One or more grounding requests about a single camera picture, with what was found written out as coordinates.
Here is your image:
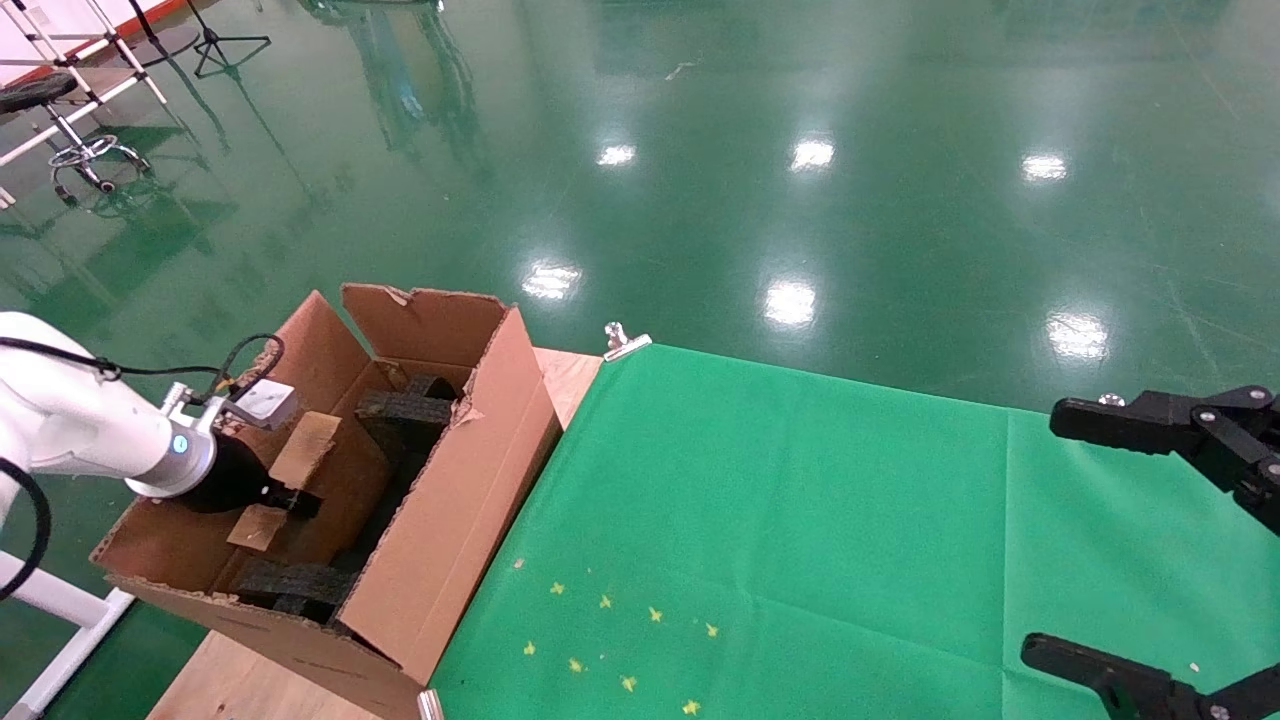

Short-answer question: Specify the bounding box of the black camera cable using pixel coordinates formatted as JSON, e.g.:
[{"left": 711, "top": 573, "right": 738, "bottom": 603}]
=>
[{"left": 0, "top": 333, "right": 288, "bottom": 401}]

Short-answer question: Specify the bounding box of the black foam block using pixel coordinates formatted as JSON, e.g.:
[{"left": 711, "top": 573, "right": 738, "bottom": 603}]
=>
[
  {"left": 235, "top": 558, "right": 363, "bottom": 616},
  {"left": 335, "top": 425, "right": 451, "bottom": 579},
  {"left": 355, "top": 373, "right": 463, "bottom": 429}
]

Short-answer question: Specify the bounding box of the brown cardboard piece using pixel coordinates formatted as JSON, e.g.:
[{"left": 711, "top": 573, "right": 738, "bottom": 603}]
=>
[{"left": 228, "top": 410, "right": 393, "bottom": 566}]

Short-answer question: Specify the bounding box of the white table frame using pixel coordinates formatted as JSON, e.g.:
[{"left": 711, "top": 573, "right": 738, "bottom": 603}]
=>
[{"left": 0, "top": 548, "right": 138, "bottom": 720}]

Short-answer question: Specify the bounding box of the white tube rack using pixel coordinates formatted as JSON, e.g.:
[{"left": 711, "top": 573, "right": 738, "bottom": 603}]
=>
[{"left": 0, "top": 0, "right": 171, "bottom": 166}]

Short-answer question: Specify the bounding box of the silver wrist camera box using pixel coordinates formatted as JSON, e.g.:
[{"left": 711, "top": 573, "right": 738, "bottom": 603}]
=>
[{"left": 160, "top": 378, "right": 301, "bottom": 433}]

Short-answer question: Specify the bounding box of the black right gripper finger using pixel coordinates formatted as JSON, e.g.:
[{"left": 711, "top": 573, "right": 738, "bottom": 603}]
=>
[
  {"left": 1048, "top": 387, "right": 1280, "bottom": 538},
  {"left": 1020, "top": 635, "right": 1280, "bottom": 720}
]

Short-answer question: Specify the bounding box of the black round base stand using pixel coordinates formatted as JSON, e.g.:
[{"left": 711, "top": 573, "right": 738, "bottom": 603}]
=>
[{"left": 128, "top": 0, "right": 203, "bottom": 67}]

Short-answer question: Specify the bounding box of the black seat chrome stool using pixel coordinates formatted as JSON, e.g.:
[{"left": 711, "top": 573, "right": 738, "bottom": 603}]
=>
[{"left": 0, "top": 73, "right": 153, "bottom": 208}]

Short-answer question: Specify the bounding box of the thick black cable loop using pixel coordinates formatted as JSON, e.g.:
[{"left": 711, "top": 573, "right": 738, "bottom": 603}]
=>
[{"left": 0, "top": 457, "right": 53, "bottom": 603}]

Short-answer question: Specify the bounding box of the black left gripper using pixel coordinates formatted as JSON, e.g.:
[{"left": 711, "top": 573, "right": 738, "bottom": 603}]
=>
[{"left": 180, "top": 435, "right": 324, "bottom": 521}]

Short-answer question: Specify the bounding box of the black tripod stand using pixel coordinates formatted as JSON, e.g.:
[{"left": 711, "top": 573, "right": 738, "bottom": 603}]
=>
[{"left": 188, "top": 0, "right": 273, "bottom": 79}]

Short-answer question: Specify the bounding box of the green cloth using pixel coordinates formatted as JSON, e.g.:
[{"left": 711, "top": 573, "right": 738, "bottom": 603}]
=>
[{"left": 430, "top": 345, "right": 1280, "bottom": 720}]

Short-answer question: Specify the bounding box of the large open cardboard carton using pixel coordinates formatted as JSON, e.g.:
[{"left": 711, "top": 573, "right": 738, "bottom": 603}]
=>
[{"left": 92, "top": 283, "right": 563, "bottom": 720}]

